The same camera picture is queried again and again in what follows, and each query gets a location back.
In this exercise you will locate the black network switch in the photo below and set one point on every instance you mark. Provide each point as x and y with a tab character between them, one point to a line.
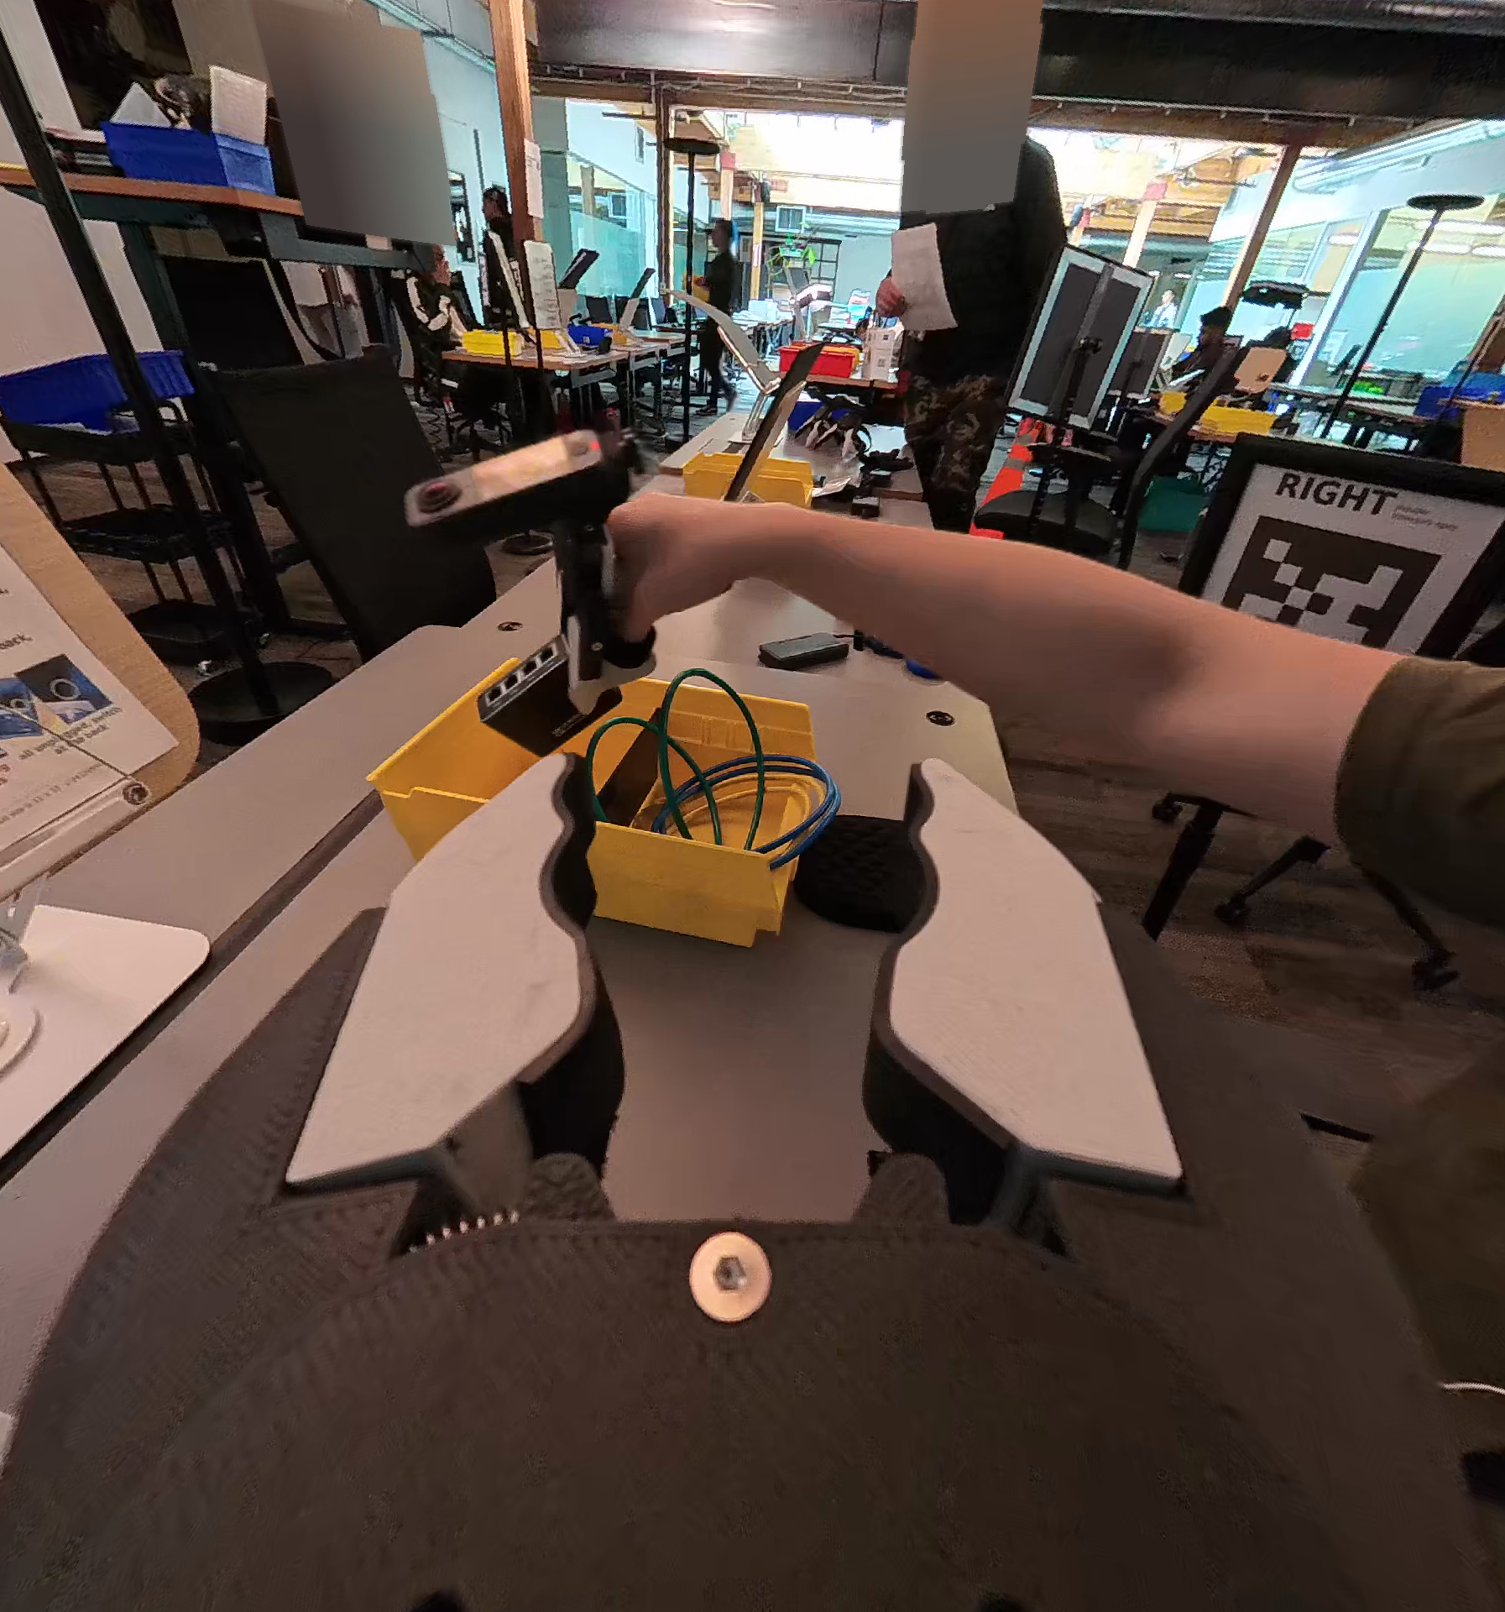
526	705

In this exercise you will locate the grey slanted board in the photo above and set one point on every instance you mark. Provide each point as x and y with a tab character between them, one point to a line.
771	416

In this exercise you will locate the person's right forearm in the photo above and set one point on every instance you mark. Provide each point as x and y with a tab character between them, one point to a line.
1080	655

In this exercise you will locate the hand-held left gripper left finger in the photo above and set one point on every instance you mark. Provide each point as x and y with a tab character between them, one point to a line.
451	983

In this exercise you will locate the blue plastic bin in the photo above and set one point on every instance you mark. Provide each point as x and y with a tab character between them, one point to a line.
186	157
84	391

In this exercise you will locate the small black device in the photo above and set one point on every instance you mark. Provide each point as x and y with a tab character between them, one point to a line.
803	649

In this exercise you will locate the black office chair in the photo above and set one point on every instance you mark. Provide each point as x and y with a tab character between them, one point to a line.
349	505

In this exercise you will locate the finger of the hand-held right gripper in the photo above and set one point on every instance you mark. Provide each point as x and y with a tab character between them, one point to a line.
592	700

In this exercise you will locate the white poster stand base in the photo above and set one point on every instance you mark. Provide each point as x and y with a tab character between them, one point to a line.
98	983

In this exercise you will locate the white paper sheet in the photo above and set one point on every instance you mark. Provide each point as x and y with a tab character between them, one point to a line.
923	278

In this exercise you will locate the black textured pad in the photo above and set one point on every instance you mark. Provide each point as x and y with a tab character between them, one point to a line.
860	876

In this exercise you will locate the person's right hand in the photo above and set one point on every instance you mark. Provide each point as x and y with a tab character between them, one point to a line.
690	567

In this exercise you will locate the printed instruction poster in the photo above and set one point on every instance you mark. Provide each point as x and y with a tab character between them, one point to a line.
22	705

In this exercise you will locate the black framed tag sign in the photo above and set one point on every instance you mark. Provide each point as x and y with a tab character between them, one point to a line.
1331	567

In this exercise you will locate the wooden top desk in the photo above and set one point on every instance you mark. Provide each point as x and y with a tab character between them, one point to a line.
22	177

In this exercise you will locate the black display board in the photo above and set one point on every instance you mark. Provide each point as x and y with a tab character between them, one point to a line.
1080	334

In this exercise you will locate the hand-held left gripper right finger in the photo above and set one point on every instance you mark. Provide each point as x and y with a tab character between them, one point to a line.
1030	1007

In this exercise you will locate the dark bin divider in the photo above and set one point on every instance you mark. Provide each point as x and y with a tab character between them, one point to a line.
634	780

